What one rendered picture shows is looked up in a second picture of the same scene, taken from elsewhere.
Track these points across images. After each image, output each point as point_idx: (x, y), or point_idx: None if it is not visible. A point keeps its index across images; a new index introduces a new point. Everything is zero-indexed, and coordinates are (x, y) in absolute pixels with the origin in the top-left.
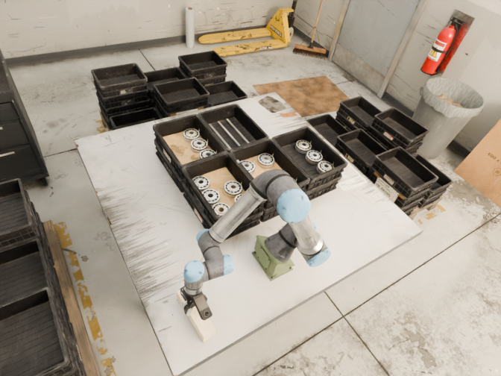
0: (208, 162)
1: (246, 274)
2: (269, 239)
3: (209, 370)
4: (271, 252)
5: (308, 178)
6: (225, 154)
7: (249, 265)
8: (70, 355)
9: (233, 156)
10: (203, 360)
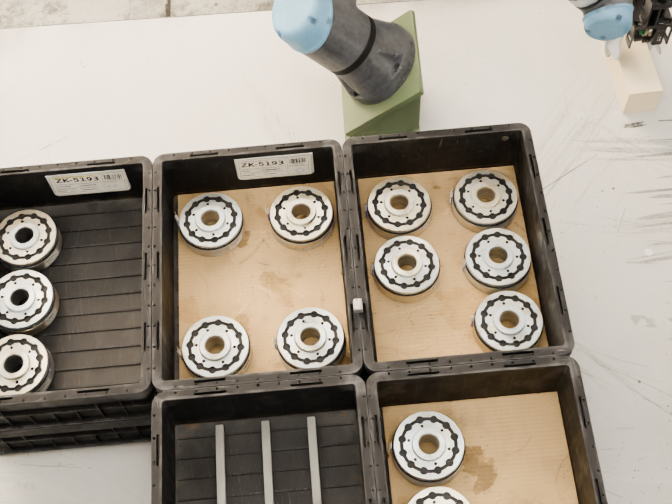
0: None
1: (464, 99)
2: (394, 69)
3: None
4: (411, 37)
5: (160, 161)
6: (384, 361)
7: (445, 116)
8: None
9: (358, 341)
10: None
